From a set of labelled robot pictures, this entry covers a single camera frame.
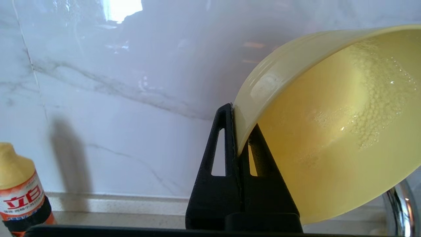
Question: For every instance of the orange yellow dish soap bottle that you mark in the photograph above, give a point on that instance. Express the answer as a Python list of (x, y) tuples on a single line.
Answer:
[(19, 197)]

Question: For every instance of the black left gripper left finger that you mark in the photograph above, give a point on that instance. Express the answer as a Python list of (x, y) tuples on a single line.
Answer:
[(213, 197)]

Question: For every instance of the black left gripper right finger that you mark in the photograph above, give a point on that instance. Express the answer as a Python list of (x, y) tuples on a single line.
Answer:
[(269, 197)]

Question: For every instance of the chrome gooseneck faucet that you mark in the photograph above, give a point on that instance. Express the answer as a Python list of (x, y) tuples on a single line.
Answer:
[(394, 210)]

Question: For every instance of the yellow plastic bowl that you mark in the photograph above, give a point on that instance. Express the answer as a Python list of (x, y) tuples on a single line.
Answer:
[(329, 131)]

